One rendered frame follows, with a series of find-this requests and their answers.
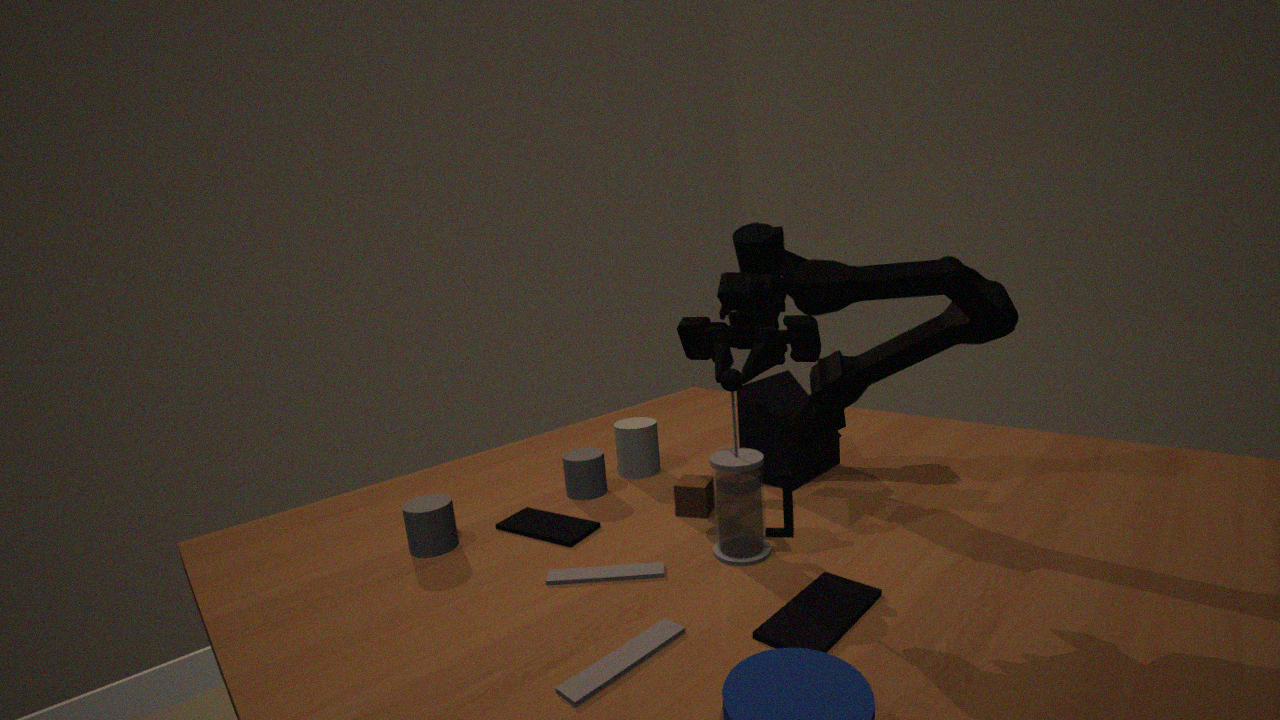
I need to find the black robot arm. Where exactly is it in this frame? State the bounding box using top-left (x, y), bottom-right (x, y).
top-left (717, 222), bottom-right (1018, 448)

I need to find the glass french press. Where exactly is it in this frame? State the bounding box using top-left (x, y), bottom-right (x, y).
top-left (710, 369), bottom-right (794, 566)

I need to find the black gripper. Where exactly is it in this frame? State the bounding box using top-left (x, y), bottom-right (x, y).
top-left (677, 297), bottom-right (820, 384)

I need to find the brown cube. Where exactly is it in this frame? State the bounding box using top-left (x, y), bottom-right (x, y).
top-left (675, 474), bottom-right (714, 519)

